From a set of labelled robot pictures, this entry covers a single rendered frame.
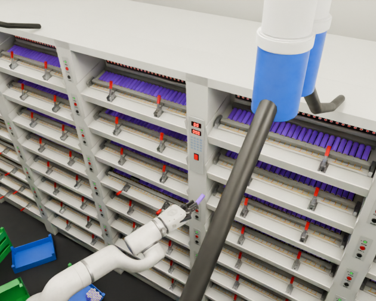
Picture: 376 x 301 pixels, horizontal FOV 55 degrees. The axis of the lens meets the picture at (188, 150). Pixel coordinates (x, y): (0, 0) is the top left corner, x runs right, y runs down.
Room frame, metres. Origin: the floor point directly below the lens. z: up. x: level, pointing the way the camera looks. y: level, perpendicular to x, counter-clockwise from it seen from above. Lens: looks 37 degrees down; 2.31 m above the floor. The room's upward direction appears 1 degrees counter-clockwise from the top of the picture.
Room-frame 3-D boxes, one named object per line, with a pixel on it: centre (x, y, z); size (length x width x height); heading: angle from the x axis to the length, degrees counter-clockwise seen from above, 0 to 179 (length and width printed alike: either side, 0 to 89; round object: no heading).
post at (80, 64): (1.65, 0.50, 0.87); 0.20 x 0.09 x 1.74; 147
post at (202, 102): (1.27, -0.09, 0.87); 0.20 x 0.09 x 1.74; 147
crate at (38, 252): (1.72, 1.20, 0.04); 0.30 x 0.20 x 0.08; 113
